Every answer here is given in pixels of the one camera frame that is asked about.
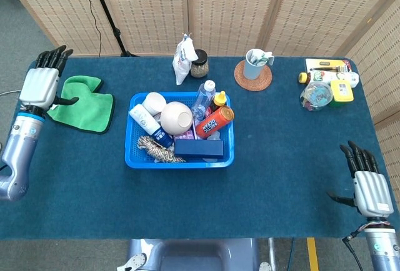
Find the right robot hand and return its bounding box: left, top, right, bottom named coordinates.
left=326, top=140, right=395, bottom=219

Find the small white bowl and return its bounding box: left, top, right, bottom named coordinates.
left=142, top=92, right=168, bottom=116

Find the white tube bottle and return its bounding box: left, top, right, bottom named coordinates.
left=129, top=104, right=174, bottom=147

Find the white snack bag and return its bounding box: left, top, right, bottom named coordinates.
left=172, top=32, right=199, bottom=86

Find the glass jar with black lid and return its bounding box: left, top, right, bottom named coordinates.
left=189, top=49, right=209, bottom=78

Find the yellow-capped sauce bottle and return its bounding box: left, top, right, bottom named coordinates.
left=208, top=91, right=228, bottom=113

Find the clear plastic water bottle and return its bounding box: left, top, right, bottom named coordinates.
left=190, top=80, right=217, bottom=122

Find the light blue mug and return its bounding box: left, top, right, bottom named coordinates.
left=242, top=48, right=275, bottom=81

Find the beige ribbed bowl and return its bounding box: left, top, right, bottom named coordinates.
left=159, top=101, right=194, bottom=135

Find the teal table cloth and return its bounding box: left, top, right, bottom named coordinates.
left=0, top=56, right=400, bottom=240

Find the yellow black tool card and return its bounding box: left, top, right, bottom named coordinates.
left=305, top=57, right=354, bottom=74

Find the clear jar of binder clips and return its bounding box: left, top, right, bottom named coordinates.
left=299, top=81, right=333, bottom=112

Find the white plastic bottle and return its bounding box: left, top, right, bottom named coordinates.
left=309, top=71, right=360, bottom=89

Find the grey-blue robot torso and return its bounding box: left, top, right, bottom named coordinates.
left=117, top=238, right=273, bottom=271

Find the green cloth with black trim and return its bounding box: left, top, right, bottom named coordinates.
left=46, top=76, right=116, bottom=135

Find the purple snack packet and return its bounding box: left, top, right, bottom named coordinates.
left=172, top=129, right=196, bottom=141

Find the black hanging cable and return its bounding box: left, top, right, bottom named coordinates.
left=77, top=0, right=103, bottom=57

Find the yellow-lidded green container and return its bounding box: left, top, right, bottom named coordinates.
left=327, top=79, right=355, bottom=108

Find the round woven rattan coaster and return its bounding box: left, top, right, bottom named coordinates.
left=234, top=60, right=273, bottom=92

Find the black tripod stand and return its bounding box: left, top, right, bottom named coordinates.
left=87, top=0, right=138, bottom=57

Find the orange Arctic Ocean can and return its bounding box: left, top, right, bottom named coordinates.
left=195, top=106, right=235, bottom=139

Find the braided beige rope bundle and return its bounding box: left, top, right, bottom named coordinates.
left=137, top=135, right=187, bottom=164

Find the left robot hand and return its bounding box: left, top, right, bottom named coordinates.
left=19, top=45, right=79, bottom=111

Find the blue plastic mesh basket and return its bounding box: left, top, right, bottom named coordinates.
left=124, top=92, right=235, bottom=169

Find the dark blue rectangular box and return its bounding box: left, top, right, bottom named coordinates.
left=174, top=139, right=225, bottom=160

